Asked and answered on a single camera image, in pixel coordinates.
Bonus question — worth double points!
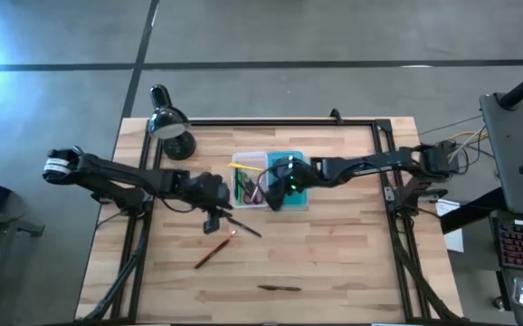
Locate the grey side desk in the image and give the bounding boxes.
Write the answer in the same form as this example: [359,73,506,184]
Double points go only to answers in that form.
[478,92,523,216]

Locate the yellow pen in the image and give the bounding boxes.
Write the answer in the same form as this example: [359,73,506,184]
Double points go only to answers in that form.
[227,161,263,173]

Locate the orange pencil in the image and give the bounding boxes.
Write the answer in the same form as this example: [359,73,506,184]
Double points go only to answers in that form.
[193,230,238,270]

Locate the brown Paper Mate pen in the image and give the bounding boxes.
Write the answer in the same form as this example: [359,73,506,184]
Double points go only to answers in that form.
[256,284,302,292]

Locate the white paper sheet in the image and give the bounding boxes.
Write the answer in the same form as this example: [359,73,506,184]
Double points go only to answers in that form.
[435,198,465,254]

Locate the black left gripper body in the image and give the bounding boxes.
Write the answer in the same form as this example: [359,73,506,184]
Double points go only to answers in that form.
[185,173,233,212]

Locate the dark side stand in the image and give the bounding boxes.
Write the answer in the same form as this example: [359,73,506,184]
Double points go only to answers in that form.
[0,203,45,239]

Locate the black desk lamp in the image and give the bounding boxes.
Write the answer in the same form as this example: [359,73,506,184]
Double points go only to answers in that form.
[147,83,198,162]

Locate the blue plastic basket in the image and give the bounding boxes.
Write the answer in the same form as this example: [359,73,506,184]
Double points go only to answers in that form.
[266,150,310,210]

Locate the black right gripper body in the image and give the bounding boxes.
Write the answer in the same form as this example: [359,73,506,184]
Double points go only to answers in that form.
[279,156,324,196]

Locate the clear plastic supply box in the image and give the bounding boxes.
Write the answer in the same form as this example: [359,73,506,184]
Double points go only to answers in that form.
[231,150,271,210]

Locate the black table frame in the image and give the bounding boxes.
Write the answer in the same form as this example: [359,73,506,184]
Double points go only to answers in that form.
[80,118,466,325]

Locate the yellow cable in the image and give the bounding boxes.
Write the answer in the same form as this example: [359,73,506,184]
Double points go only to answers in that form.
[446,129,489,158]

